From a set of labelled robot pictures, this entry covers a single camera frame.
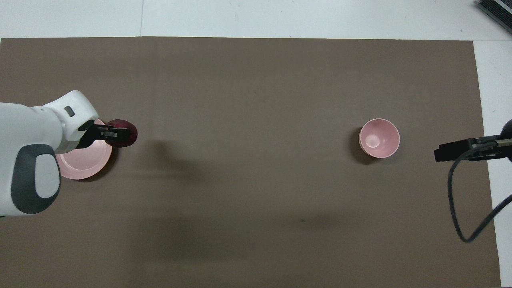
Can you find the dark grey ribbed device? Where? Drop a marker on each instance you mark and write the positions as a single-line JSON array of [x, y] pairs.
[[498, 12]]

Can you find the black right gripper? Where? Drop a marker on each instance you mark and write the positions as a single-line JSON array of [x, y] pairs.
[[506, 132]]

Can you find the dark red apple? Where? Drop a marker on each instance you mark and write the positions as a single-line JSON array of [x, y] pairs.
[[127, 140]]

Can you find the pink plate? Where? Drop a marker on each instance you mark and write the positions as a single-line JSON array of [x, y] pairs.
[[86, 162]]

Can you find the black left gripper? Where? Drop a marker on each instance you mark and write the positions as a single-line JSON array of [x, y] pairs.
[[90, 136]]

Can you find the brown table mat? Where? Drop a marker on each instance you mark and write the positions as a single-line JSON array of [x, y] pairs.
[[248, 120]]

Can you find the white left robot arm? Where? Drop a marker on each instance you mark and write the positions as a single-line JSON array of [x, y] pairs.
[[28, 140]]

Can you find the pink bowl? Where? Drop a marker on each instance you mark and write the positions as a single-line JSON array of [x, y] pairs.
[[379, 138]]

